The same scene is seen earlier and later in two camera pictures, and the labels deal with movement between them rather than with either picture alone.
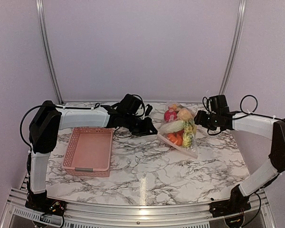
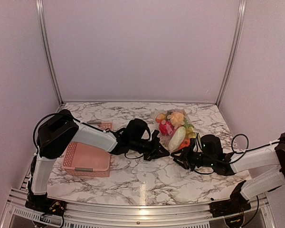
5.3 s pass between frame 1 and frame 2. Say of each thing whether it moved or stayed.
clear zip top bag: moved
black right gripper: moved
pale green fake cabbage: moved
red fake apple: moved
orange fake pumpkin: moved
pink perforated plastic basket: stayed
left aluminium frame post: stayed
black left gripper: moved
